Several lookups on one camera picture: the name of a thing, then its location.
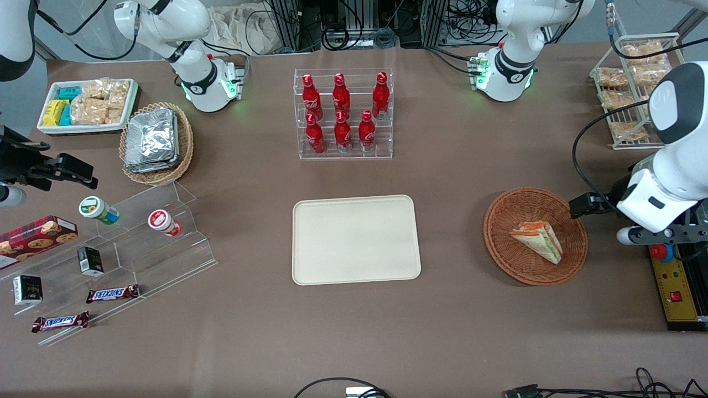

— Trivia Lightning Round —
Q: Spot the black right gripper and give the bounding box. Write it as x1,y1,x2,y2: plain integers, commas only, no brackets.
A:
0,125,98,192

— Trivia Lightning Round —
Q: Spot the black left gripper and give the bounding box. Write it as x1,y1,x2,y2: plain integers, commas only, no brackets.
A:
569,176,638,221

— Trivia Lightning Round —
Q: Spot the triangle sandwich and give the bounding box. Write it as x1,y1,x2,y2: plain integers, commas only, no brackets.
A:
509,221,564,265

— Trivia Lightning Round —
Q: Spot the white rectangular snack tray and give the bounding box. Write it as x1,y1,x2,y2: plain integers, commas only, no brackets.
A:
37,78,139,136

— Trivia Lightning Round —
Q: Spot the round brown wicker basket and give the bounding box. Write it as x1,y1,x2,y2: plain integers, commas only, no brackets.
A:
483,187,589,286

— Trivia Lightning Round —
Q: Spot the oval light wicker basket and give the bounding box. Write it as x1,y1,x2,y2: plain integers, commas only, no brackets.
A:
119,102,194,186

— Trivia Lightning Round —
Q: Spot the beige plastic tray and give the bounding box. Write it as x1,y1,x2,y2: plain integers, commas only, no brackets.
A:
292,195,422,286

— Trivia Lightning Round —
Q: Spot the green lid snack cup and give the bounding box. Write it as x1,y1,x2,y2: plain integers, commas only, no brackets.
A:
79,196,120,225

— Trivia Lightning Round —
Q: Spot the clear bag of rice crackers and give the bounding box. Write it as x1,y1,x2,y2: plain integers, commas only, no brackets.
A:
82,78,111,101
107,80,131,109
70,97,124,125

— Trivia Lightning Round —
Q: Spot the yellow snack pack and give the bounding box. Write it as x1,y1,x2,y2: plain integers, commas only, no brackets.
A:
42,99,69,127

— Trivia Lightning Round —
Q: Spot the red plaid cookie box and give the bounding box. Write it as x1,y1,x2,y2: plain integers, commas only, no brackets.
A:
0,215,79,262

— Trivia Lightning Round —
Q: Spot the silver foil pack stack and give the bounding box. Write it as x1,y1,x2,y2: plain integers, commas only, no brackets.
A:
124,107,180,174

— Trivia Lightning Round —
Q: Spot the small black carton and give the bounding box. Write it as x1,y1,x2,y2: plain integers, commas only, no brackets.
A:
77,246,105,277
13,275,43,306

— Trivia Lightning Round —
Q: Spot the red lid snack cup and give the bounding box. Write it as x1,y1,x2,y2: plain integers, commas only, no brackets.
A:
148,209,183,237

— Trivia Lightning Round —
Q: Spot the clear acrylic stepped display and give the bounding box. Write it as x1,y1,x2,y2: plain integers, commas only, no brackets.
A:
0,180,219,347

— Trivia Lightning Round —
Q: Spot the brown Snickers bar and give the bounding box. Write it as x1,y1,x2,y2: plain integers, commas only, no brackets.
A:
86,284,140,304
32,311,90,333

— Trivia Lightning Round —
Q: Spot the black yellow control box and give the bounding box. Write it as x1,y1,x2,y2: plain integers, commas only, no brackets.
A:
647,242,708,332

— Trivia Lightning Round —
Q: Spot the grey aluminium profile bar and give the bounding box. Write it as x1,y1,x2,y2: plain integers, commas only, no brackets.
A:
671,8,708,40

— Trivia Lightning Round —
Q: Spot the beige cloth bag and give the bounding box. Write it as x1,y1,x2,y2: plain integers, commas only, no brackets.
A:
209,4,278,56

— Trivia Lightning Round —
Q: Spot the red cola bottle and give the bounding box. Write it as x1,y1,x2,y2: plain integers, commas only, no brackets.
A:
305,113,326,154
358,109,376,153
334,111,352,153
372,71,390,120
332,72,351,117
301,74,324,121

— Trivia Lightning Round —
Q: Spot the clear acrylic bottle rack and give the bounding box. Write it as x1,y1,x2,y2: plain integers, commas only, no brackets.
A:
294,68,394,161

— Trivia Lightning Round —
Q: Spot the brown tablecloth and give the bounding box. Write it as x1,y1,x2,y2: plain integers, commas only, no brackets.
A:
0,42,708,398

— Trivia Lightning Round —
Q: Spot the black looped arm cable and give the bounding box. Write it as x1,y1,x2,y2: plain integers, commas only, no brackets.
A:
572,102,653,215

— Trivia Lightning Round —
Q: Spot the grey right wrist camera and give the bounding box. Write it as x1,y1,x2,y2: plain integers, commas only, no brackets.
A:
0,185,27,208

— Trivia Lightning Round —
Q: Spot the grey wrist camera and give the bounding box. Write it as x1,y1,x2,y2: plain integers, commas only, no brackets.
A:
0,185,27,208
616,224,695,247

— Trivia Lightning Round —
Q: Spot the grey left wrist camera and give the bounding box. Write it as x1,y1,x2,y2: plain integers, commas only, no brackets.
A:
616,224,695,247

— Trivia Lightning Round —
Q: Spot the white wire rack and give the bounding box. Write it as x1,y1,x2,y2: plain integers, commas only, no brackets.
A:
589,32,687,150

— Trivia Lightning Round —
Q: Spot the black tangled floor cable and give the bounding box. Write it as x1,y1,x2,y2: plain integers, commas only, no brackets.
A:
503,367,708,398

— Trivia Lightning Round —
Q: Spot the aluminium frame post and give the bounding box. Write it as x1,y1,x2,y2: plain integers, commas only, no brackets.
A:
269,0,303,53
423,0,450,48

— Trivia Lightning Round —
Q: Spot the black arched floor cable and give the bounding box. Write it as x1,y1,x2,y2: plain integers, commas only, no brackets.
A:
293,377,391,398

